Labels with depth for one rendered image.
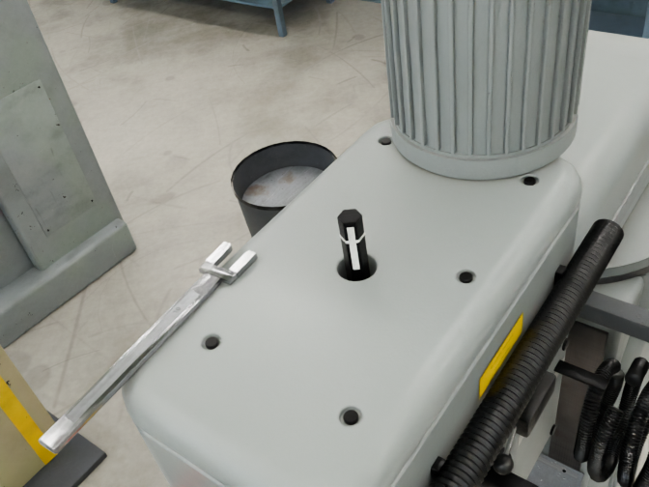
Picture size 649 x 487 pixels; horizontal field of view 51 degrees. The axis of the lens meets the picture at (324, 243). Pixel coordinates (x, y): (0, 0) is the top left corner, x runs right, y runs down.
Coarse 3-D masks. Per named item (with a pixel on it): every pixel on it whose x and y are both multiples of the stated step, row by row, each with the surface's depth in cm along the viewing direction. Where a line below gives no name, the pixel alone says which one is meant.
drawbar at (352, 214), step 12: (348, 216) 59; (360, 216) 59; (360, 228) 59; (348, 240) 59; (348, 252) 60; (360, 252) 60; (348, 264) 62; (360, 264) 61; (348, 276) 63; (360, 276) 62
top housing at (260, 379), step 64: (384, 128) 79; (320, 192) 72; (384, 192) 70; (448, 192) 69; (512, 192) 67; (576, 192) 68; (320, 256) 64; (384, 256) 63; (448, 256) 62; (512, 256) 61; (192, 320) 61; (256, 320) 60; (320, 320) 58; (384, 320) 58; (448, 320) 57; (512, 320) 63; (128, 384) 57; (192, 384) 55; (256, 384) 54; (320, 384) 54; (384, 384) 53; (448, 384) 54; (192, 448) 52; (256, 448) 50; (320, 448) 49; (384, 448) 49; (448, 448) 59
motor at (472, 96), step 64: (384, 0) 64; (448, 0) 58; (512, 0) 57; (576, 0) 59; (448, 64) 62; (512, 64) 61; (576, 64) 65; (448, 128) 67; (512, 128) 66; (576, 128) 72
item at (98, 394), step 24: (216, 264) 65; (240, 264) 64; (192, 288) 63; (168, 312) 61; (192, 312) 61; (144, 336) 59; (168, 336) 59; (120, 360) 57; (144, 360) 57; (96, 384) 56; (120, 384) 56; (72, 408) 54; (96, 408) 54; (48, 432) 53; (72, 432) 53
